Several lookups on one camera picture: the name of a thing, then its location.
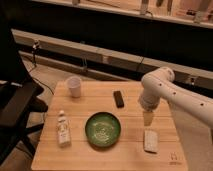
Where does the black rectangular block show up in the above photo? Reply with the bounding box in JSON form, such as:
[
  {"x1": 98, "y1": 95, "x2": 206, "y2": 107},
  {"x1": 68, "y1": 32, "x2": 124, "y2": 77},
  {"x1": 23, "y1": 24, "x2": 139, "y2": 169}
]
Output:
[{"x1": 113, "y1": 91, "x2": 124, "y2": 108}]

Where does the white sponge block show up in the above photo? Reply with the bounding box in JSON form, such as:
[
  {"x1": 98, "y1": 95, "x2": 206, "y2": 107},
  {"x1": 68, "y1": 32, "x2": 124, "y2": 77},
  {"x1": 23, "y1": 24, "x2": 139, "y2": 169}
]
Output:
[{"x1": 144, "y1": 130, "x2": 158, "y2": 153}]

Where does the black office chair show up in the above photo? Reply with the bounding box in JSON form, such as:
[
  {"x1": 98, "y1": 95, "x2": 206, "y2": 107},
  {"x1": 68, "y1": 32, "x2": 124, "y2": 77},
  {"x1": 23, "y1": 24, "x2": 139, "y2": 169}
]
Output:
[{"x1": 0, "y1": 6, "x2": 48, "y2": 166}]

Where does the green ceramic bowl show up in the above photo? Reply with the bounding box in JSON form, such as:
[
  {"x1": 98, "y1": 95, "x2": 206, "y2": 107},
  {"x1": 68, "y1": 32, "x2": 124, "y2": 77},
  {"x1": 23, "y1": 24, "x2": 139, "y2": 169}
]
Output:
[{"x1": 85, "y1": 112, "x2": 121, "y2": 148}]

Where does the white paper cup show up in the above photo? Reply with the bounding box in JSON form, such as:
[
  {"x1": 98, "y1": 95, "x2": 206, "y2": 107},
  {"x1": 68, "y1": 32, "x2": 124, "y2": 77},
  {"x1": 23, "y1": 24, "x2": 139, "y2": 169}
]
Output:
[{"x1": 66, "y1": 76, "x2": 81, "y2": 98}]

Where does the black cable on floor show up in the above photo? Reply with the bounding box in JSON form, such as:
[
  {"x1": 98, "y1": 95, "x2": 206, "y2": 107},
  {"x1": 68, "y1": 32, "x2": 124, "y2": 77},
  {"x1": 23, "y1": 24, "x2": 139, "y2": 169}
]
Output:
[{"x1": 20, "y1": 39, "x2": 55, "y2": 96}]

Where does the small white bottle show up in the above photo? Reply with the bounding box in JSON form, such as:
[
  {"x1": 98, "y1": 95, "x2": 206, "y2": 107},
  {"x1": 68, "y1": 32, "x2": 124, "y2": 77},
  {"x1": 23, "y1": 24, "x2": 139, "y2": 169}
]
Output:
[{"x1": 57, "y1": 110, "x2": 71, "y2": 147}]

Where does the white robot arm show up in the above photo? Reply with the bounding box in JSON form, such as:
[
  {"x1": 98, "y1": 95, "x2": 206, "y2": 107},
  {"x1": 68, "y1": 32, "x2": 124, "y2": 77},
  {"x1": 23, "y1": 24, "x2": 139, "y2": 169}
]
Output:
[{"x1": 138, "y1": 67, "x2": 213, "y2": 129}]

